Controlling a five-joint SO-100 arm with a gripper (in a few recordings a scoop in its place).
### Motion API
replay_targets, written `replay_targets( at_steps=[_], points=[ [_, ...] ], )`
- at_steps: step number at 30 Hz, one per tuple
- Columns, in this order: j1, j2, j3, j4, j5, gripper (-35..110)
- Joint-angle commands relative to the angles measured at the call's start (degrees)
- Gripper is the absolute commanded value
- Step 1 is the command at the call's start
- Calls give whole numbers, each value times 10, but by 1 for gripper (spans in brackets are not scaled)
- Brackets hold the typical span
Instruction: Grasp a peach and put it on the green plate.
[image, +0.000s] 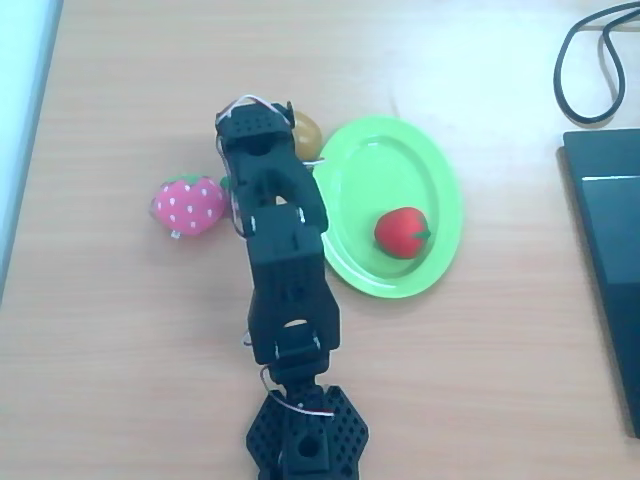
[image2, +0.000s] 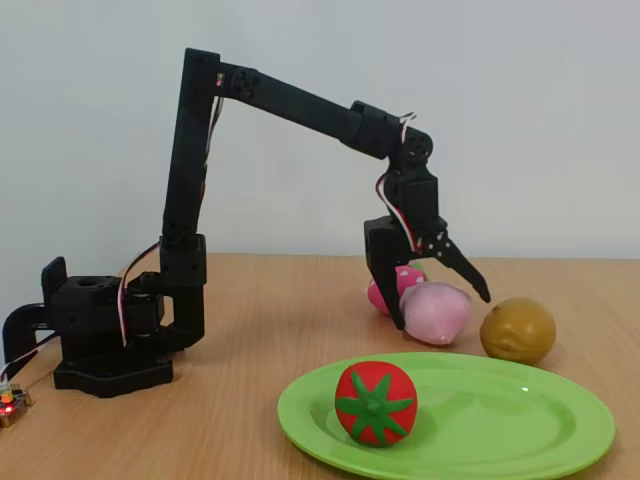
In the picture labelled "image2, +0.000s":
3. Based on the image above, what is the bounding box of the pale pink toy peach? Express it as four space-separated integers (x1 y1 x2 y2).
398 280 474 347

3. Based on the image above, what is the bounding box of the green oval plate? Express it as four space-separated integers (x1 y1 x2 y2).
277 351 616 480

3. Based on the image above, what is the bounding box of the pink toy strawberry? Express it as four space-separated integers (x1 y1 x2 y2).
367 259 431 316

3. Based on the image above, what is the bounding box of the brown toy kiwi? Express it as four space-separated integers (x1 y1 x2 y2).
479 297 557 365

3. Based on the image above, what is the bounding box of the red toy tomato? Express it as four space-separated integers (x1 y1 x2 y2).
333 359 419 448

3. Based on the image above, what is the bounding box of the black curved table clamp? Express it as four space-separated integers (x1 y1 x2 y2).
2 302 51 366

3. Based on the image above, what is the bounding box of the small controller circuit board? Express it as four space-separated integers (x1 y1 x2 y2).
0 382 34 429

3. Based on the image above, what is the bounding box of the white red gripper cable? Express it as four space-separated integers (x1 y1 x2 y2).
374 171 427 254

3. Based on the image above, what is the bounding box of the white red wrist cable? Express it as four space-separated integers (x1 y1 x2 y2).
398 111 418 147

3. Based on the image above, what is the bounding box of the white red shoulder cable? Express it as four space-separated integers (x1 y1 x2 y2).
116 238 164 347

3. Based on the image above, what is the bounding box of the white red board cable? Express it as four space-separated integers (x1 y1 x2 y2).
0 332 60 390

